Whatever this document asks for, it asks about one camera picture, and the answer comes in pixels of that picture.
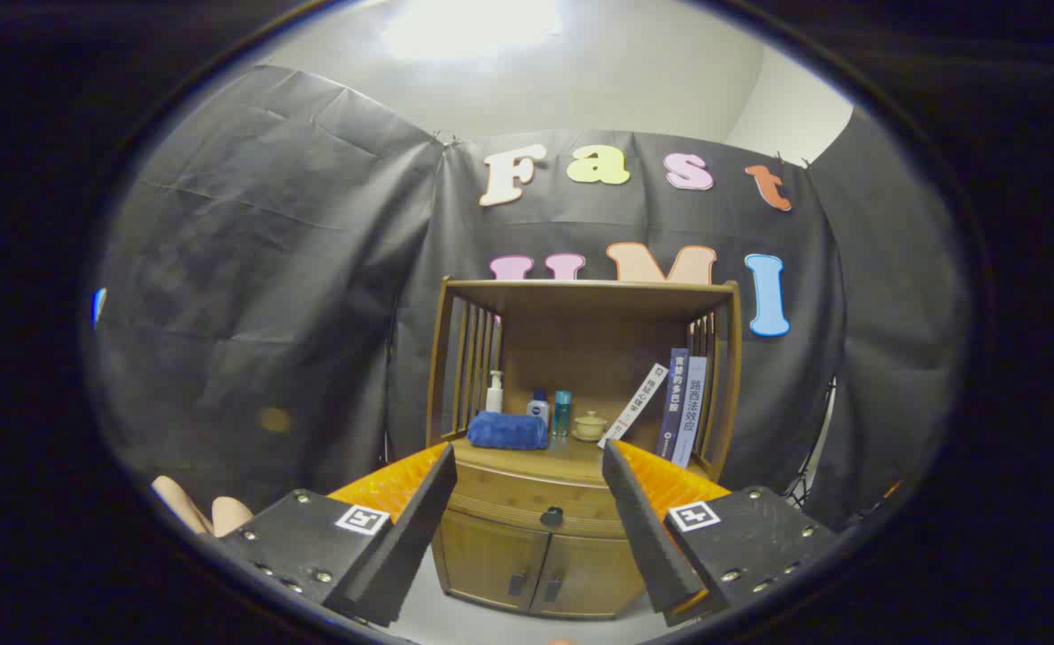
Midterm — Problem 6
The folded blue towel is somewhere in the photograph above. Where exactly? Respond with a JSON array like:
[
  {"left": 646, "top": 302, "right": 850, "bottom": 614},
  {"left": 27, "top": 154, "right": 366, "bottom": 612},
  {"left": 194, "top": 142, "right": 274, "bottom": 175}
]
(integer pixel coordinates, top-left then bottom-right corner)
[{"left": 467, "top": 411, "right": 550, "bottom": 452}]

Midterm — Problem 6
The white book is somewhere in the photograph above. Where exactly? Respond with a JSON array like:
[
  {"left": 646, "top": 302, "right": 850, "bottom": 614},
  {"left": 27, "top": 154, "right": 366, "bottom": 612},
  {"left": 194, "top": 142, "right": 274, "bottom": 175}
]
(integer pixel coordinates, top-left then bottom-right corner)
[{"left": 598, "top": 362, "right": 669, "bottom": 449}]

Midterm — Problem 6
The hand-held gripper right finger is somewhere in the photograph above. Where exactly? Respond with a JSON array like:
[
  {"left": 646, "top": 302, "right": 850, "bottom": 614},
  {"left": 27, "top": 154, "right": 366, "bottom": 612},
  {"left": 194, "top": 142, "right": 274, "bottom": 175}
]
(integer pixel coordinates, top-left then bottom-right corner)
[{"left": 602, "top": 439, "right": 841, "bottom": 628}]

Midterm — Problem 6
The light purple book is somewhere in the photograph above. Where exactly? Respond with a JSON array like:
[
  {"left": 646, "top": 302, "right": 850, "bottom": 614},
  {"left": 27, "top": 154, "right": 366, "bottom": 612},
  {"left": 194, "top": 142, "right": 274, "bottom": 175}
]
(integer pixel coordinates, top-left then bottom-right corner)
[{"left": 673, "top": 356, "right": 708, "bottom": 469}]

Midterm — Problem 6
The wooden drawer with black knob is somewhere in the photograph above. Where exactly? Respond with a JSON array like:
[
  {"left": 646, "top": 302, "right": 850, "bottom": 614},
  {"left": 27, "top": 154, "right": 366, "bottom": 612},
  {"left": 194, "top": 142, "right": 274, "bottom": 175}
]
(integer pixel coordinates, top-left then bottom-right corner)
[{"left": 441, "top": 461, "right": 644, "bottom": 538}]

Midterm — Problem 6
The wooden countertop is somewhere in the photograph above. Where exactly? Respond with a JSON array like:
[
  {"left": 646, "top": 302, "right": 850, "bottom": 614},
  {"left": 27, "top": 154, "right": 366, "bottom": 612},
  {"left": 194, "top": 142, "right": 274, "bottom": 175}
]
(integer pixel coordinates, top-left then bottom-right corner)
[{"left": 450, "top": 436, "right": 716, "bottom": 480}]

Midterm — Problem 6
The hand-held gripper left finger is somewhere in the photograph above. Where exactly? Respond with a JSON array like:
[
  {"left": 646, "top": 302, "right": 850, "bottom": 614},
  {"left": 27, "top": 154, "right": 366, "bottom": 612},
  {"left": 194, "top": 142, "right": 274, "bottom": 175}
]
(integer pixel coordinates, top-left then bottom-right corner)
[{"left": 218, "top": 442, "right": 458, "bottom": 628}]

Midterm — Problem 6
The dark blue book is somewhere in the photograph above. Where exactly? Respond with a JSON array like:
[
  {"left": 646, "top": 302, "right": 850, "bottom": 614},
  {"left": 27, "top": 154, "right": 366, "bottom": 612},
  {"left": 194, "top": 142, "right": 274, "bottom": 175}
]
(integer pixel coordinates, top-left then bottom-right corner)
[{"left": 658, "top": 348, "right": 690, "bottom": 461}]

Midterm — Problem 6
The wooden cabinet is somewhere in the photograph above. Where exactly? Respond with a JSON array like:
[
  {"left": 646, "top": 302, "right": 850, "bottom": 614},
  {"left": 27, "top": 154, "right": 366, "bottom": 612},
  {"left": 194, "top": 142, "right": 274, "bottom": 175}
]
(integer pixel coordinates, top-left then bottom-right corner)
[{"left": 425, "top": 278, "right": 744, "bottom": 619}]

